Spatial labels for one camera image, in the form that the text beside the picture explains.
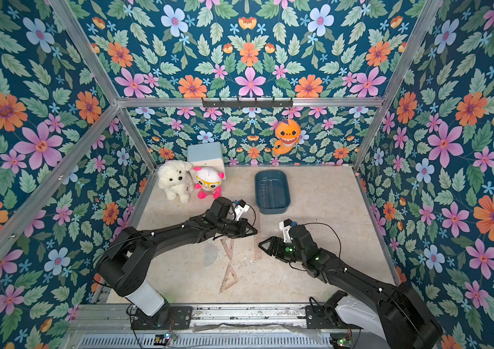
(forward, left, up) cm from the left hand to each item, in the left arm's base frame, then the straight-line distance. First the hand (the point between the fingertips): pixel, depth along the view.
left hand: (259, 232), depth 83 cm
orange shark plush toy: (+40, -16, +15) cm, 46 cm away
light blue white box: (+41, +24, +4) cm, 48 cm away
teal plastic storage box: (+27, -8, -10) cm, 30 cm away
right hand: (-6, -1, -1) cm, 6 cm away
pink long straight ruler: (-2, +1, -3) cm, 4 cm away
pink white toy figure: (+25, +21, +3) cm, 33 cm away
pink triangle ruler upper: (-2, +13, -11) cm, 17 cm away
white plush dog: (+26, +36, +6) cm, 45 cm away
